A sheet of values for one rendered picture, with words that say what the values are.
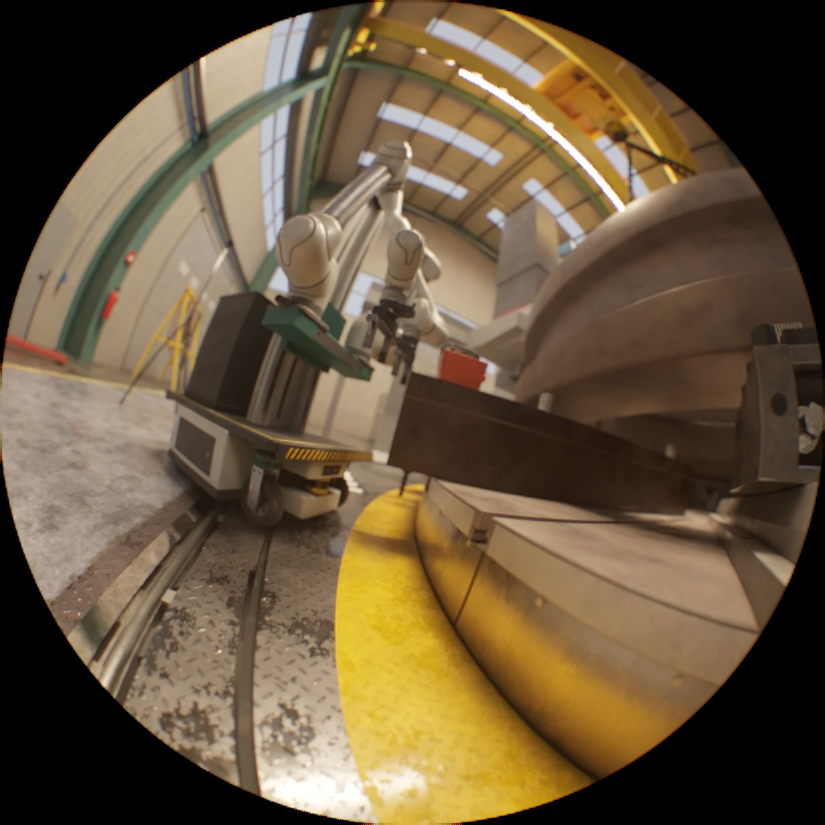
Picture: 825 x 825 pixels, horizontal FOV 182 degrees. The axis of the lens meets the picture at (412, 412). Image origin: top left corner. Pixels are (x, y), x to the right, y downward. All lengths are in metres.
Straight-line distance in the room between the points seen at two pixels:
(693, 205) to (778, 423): 1.06
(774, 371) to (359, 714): 0.81
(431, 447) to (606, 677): 0.88
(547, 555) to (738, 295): 0.98
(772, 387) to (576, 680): 0.52
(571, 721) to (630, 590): 0.24
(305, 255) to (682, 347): 1.18
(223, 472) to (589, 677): 1.01
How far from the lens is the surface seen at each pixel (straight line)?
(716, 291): 1.10
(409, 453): 0.98
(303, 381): 1.27
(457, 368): 1.05
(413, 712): 0.50
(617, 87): 11.62
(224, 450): 0.91
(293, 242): 0.76
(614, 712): 0.46
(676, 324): 1.06
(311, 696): 0.48
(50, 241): 6.19
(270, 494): 0.86
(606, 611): 0.38
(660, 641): 0.37
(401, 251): 0.79
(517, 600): 0.51
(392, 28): 11.63
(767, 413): 0.54
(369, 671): 0.54
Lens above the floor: 0.42
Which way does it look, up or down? 6 degrees up
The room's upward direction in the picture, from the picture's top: 15 degrees clockwise
